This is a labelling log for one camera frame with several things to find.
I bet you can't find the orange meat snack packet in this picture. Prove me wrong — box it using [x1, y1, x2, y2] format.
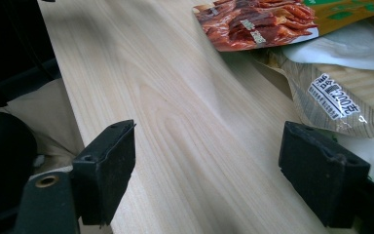
[193, 0, 374, 53]

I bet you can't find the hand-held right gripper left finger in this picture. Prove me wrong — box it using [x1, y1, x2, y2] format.
[72, 119, 136, 226]

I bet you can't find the beige cushion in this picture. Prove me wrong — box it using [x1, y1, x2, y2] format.
[0, 77, 86, 174]

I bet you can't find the white and orange snack packet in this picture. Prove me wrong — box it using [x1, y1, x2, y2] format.
[280, 16, 374, 71]

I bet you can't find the clear striped snack packet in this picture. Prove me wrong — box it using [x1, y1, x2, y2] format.
[252, 48, 374, 139]

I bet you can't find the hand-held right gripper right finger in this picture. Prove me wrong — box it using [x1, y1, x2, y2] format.
[278, 120, 371, 229]

